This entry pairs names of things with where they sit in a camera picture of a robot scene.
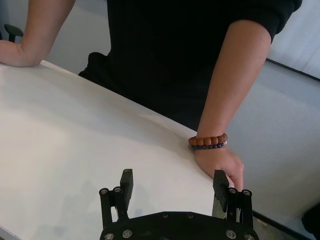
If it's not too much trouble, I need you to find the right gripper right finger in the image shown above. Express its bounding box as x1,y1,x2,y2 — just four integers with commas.
211,169,254,223

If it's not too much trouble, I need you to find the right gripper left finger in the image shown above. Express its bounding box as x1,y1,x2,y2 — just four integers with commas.
99,168,134,230

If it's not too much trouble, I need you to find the white rolling table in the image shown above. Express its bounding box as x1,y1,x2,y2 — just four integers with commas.
0,59,227,240

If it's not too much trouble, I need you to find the person's left forearm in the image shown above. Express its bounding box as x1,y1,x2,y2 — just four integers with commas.
196,17,273,141

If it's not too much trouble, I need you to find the person's right forearm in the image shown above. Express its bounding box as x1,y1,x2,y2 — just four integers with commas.
14,0,76,68

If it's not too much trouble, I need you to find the person's left hand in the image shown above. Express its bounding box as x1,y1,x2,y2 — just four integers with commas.
194,147,245,193

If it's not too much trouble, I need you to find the person's right hand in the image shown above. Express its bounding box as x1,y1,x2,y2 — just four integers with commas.
0,39,28,68

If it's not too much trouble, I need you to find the person's body in black clothes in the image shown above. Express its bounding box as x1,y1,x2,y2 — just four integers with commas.
78,0,303,131

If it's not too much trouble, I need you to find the black office chair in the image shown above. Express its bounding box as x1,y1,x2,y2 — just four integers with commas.
4,23,24,42

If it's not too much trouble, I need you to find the brown wooden bead bracelet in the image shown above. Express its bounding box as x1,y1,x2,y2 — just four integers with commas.
188,133,229,147

